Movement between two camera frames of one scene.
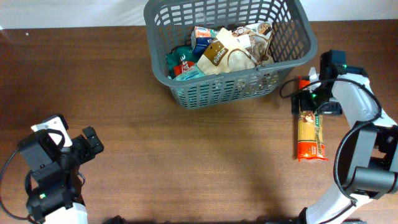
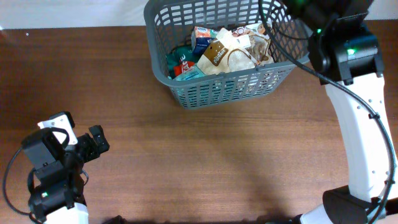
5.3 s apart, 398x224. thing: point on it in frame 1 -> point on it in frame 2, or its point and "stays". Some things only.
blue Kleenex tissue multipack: x=201 y=38 stays
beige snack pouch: x=229 y=52 stays
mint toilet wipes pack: x=193 y=74 stays
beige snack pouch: x=260 y=35 -> x=256 y=53
